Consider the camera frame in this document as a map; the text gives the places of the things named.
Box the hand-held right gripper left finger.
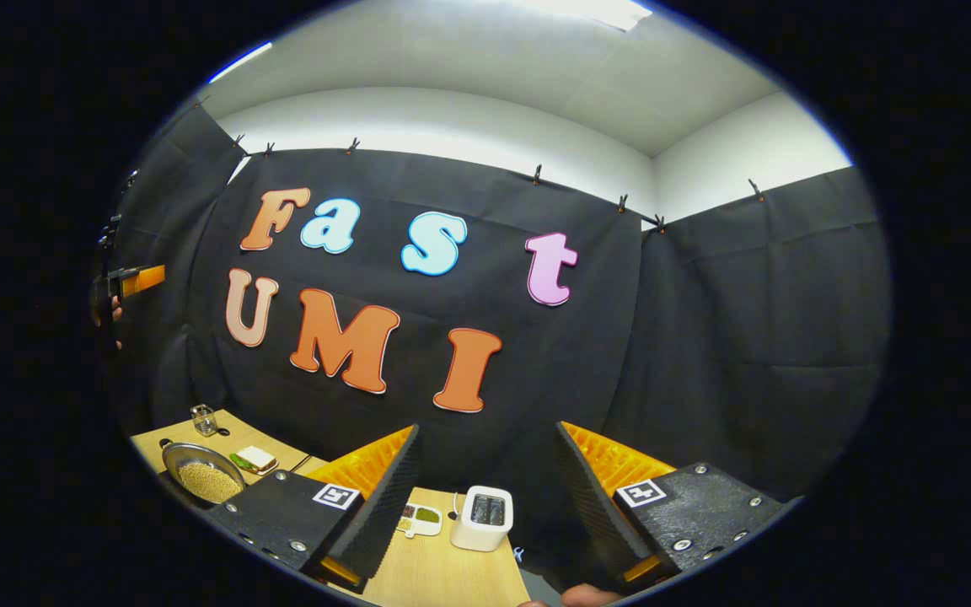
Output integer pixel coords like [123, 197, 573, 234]
[209, 423, 423, 593]

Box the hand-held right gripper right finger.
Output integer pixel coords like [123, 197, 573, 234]
[557, 420, 798, 593]

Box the pile of yellow soybeans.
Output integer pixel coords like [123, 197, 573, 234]
[178, 460, 242, 500]

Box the steel pot with black handles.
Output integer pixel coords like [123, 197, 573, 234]
[158, 438, 248, 507]

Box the white divided bean dish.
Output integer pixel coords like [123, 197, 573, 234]
[395, 503, 443, 539]

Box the white toaster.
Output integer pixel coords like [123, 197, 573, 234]
[450, 486, 514, 553]

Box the sandwich with lettuce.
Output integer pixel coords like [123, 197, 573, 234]
[229, 445, 278, 475]

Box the row of black cloth clips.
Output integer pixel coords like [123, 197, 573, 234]
[195, 94, 766, 234]

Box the ceiling light panel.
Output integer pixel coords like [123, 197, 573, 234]
[528, 0, 655, 33]

